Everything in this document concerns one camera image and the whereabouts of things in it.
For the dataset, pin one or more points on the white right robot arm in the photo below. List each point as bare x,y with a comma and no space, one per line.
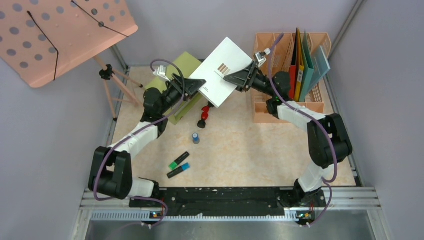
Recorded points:
328,141

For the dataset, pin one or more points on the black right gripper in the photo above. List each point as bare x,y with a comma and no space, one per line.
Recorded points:
242,78

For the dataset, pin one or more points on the red and black dumbbell toy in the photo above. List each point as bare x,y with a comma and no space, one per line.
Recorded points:
204,115

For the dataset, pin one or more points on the yellow plastic clip folder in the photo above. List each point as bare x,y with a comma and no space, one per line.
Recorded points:
299,65

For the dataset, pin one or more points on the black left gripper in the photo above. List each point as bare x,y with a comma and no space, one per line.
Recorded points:
192,85

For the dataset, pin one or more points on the light blue hardcover book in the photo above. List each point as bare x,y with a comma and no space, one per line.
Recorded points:
321,66

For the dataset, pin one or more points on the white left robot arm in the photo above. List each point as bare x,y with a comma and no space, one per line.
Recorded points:
111,171

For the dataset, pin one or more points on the black blue highlighter marker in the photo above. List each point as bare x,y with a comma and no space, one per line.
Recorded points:
178,170

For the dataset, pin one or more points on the white paper booklet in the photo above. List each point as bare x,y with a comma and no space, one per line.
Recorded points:
227,58

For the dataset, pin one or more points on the red folder in organizer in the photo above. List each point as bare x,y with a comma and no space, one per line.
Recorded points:
293,68

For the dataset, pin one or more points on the teal plastic folder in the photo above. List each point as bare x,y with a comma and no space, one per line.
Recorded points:
308,66

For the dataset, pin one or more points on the small blue glue bottle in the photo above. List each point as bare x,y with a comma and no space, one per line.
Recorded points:
195,138

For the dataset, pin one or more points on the black green highlighter marker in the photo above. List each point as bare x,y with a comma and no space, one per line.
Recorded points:
178,161

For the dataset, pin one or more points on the pink music stand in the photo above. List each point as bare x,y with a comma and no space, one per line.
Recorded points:
41,40

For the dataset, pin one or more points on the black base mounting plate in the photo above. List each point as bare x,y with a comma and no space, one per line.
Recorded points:
234,201

